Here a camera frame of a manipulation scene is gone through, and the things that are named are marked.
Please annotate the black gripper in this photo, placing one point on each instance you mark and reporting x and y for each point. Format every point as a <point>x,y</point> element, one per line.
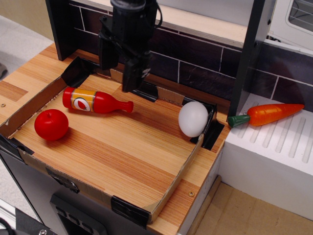
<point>126,34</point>

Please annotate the red hot sauce bottle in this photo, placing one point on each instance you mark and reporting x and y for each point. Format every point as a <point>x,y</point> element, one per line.
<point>93,101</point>

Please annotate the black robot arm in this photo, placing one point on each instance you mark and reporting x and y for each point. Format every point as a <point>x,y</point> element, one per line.
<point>129,3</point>

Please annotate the cardboard fence with black tape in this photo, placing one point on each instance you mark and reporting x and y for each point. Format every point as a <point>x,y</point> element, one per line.
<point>130,171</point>

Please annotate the light wooden shelf board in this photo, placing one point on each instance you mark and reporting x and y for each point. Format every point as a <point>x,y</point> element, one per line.
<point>212,29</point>

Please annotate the white toy egg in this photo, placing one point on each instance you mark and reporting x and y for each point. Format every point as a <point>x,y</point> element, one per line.
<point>193,118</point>

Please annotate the red toy apple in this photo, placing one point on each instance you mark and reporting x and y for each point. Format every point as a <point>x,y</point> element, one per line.
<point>51,124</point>

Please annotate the orange toy carrot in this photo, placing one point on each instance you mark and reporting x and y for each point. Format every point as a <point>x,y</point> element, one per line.
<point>265,114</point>

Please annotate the black oven control panel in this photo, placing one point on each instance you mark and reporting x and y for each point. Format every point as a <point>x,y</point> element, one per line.
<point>75,221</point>

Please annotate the black left shelf post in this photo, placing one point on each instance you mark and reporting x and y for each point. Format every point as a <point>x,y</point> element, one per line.
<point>60,16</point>

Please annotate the black shelf post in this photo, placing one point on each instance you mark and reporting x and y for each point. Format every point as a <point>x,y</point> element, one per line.
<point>257,31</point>
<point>60,16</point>

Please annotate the black right shelf post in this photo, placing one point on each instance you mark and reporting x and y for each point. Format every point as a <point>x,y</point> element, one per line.
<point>257,31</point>

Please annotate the white appliance with wire rack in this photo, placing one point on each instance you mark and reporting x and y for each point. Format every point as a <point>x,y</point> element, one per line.
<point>292,23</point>

